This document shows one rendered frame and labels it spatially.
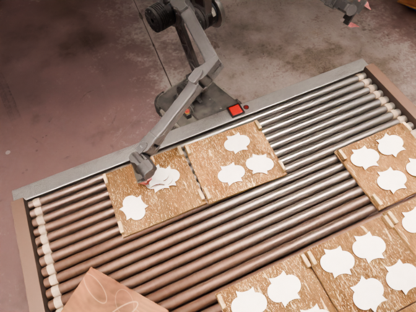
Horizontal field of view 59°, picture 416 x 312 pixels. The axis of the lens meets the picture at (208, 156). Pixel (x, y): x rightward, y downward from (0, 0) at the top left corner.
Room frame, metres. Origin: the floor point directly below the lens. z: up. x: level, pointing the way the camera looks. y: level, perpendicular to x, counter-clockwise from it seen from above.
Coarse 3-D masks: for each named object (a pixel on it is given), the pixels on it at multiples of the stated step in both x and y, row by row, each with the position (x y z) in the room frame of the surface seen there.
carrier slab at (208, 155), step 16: (240, 128) 1.12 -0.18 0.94; (256, 128) 1.12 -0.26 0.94; (192, 144) 1.04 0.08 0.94; (208, 144) 1.04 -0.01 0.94; (256, 144) 1.02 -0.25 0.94; (192, 160) 0.95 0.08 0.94; (208, 160) 0.94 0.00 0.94; (224, 160) 0.93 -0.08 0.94; (240, 160) 0.93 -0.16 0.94; (272, 160) 0.91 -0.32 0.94; (208, 176) 0.85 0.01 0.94; (256, 176) 0.83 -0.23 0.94; (272, 176) 0.82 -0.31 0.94; (224, 192) 0.76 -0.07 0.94; (240, 192) 0.76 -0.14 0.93
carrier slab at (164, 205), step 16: (160, 160) 0.96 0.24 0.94; (176, 160) 0.95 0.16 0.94; (112, 176) 0.88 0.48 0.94; (128, 176) 0.88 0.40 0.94; (192, 176) 0.85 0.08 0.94; (112, 192) 0.80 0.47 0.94; (128, 192) 0.79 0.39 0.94; (144, 192) 0.79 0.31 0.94; (160, 192) 0.78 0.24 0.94; (176, 192) 0.78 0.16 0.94; (192, 192) 0.77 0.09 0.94; (160, 208) 0.70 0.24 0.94; (176, 208) 0.69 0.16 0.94; (192, 208) 0.69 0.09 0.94; (128, 224) 0.63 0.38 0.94; (144, 224) 0.62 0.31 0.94
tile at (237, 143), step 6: (228, 138) 1.06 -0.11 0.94; (234, 138) 1.06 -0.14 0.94; (240, 138) 1.05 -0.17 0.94; (246, 138) 1.05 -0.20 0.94; (228, 144) 1.02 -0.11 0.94; (234, 144) 1.02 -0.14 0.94; (240, 144) 1.02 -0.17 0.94; (246, 144) 1.01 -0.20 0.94; (228, 150) 0.99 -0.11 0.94; (234, 150) 0.98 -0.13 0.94; (240, 150) 0.98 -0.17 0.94
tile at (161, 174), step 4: (160, 168) 0.89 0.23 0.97; (164, 168) 0.89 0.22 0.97; (156, 172) 0.87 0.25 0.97; (160, 172) 0.87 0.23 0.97; (164, 172) 0.87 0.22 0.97; (152, 176) 0.85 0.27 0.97; (156, 176) 0.85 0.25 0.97; (160, 176) 0.85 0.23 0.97; (164, 176) 0.85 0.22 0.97; (152, 180) 0.83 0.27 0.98; (156, 180) 0.83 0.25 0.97; (160, 180) 0.83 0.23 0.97; (164, 180) 0.83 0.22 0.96; (152, 184) 0.80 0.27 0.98; (156, 184) 0.81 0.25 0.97; (164, 184) 0.81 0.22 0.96
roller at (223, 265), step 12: (348, 204) 0.66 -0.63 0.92; (360, 204) 0.66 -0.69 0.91; (324, 216) 0.61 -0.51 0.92; (336, 216) 0.61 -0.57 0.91; (300, 228) 0.56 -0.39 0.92; (312, 228) 0.56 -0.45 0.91; (276, 240) 0.51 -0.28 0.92; (288, 240) 0.52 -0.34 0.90; (252, 252) 0.47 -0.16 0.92; (216, 264) 0.43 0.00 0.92; (228, 264) 0.42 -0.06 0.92; (192, 276) 0.38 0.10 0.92; (204, 276) 0.38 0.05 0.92; (168, 288) 0.34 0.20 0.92; (180, 288) 0.34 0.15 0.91; (156, 300) 0.30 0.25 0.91
